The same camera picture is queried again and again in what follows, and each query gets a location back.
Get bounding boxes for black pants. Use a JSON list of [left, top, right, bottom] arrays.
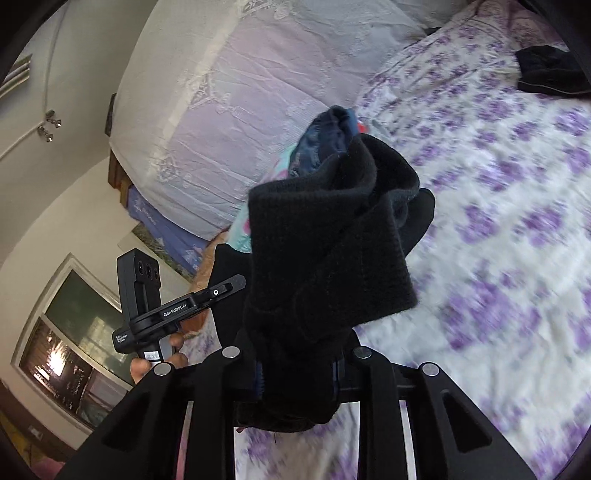
[[211, 134, 436, 432]]

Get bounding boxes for left hand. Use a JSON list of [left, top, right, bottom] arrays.
[[130, 230, 228, 384]]

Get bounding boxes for blue mattress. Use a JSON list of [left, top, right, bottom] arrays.
[[127, 187, 208, 276]]

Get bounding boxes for colourful floral blanket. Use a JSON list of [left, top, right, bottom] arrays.
[[226, 145, 296, 254]]

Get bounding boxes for purple floral bedsheet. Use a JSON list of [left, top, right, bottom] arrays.
[[179, 0, 591, 480]]

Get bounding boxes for lilac white pillow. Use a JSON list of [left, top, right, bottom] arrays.
[[109, 0, 429, 242]]

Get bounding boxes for white wardrobe door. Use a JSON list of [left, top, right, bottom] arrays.
[[1, 1, 155, 258]]

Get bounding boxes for folded blue jeans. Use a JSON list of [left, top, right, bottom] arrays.
[[288, 105, 360, 177]]

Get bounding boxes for folded red blue garment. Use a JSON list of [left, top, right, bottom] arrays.
[[358, 121, 369, 134]]

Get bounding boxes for navy blue pants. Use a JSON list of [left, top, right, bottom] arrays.
[[515, 45, 590, 98]]

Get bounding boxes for window with white frame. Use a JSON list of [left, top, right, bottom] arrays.
[[12, 254, 133, 431]]

